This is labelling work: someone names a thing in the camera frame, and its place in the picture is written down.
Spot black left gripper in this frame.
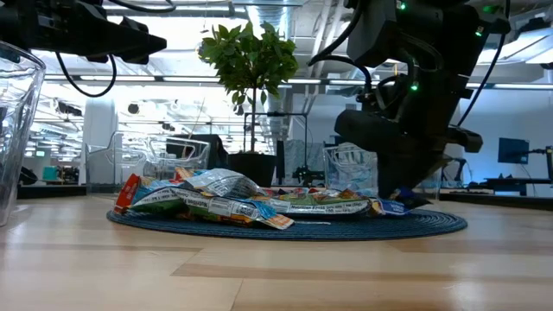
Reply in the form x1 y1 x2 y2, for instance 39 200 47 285
0 0 168 66

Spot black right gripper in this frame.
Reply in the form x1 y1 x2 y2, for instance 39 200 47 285
334 73 484 201

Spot blue white granola bar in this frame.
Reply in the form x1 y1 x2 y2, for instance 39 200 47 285
113 173 188 215
170 186 296 231
370 197 410 216

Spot green blue granola bar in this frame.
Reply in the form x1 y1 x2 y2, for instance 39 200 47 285
257 196 373 217

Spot silver blue granola bar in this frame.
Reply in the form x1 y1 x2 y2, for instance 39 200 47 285
184 168 261 200

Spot clear plastic bin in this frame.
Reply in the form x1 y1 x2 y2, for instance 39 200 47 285
85 130 212 185
0 41 48 228
322 142 381 198

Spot round dark blue plate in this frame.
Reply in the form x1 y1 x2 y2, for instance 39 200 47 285
105 207 469 242

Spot dark computer monitor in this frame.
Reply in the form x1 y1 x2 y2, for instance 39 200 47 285
497 136 531 165

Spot green plant in black pot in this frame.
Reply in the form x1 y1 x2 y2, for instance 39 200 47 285
198 20 300 187

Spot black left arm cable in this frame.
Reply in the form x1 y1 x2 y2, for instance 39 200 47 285
54 51 118 98

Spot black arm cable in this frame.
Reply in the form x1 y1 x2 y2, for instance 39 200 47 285
455 0 512 129
54 51 118 98

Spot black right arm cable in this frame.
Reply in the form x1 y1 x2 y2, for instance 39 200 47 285
455 0 512 129

